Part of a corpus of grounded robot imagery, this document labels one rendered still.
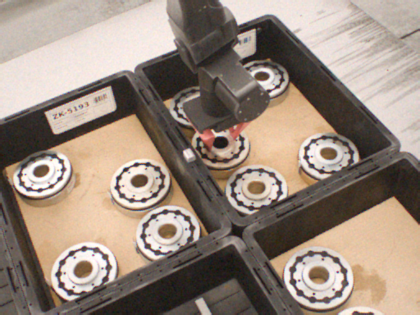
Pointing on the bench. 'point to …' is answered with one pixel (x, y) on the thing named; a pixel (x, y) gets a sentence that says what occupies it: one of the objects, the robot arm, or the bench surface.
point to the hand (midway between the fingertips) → (220, 140)
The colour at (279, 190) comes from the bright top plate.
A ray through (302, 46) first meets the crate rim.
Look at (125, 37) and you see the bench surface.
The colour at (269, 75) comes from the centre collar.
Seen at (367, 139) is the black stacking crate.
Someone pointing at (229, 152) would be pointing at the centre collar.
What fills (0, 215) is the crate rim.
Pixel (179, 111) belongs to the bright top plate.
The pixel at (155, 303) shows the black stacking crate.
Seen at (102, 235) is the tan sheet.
